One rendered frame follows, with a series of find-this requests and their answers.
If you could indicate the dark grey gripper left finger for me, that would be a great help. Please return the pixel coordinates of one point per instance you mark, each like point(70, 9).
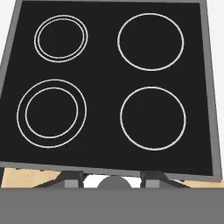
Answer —
point(70, 180)

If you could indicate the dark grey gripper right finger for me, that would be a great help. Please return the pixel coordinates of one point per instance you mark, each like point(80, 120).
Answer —
point(154, 180)

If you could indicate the grey round knob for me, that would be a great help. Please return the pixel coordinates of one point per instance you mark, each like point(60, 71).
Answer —
point(114, 182)

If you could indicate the black glass hob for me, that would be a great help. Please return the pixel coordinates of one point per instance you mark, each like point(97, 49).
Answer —
point(110, 87)

